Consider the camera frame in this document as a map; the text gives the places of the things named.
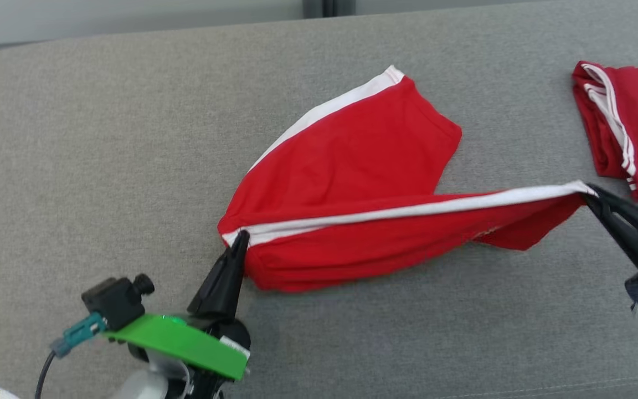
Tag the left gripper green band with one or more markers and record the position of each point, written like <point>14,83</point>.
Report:
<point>180,341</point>

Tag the red shorts white side band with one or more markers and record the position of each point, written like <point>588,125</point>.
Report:
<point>352,166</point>

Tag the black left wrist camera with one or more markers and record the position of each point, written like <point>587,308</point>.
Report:
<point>117,302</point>

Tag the grey upright post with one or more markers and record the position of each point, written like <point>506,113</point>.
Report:
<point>329,8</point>

